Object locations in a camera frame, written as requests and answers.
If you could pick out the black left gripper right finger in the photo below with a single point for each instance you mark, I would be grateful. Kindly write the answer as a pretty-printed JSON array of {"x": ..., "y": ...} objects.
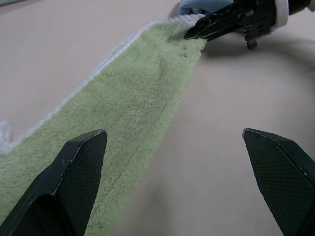
[{"x": 288, "y": 182}]

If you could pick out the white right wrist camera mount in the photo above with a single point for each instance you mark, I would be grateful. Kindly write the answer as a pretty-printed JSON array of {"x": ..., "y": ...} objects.
[{"x": 281, "y": 12}]

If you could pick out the green towel with white edge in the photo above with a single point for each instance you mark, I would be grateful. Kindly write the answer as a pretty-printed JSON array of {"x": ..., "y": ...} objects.
[{"x": 128, "y": 103}]

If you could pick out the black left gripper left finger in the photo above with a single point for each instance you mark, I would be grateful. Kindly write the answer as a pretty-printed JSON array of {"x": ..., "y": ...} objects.
[{"x": 61, "y": 191}]

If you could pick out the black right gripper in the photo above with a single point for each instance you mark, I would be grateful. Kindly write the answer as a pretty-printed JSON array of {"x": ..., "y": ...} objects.
[{"x": 261, "y": 14}]

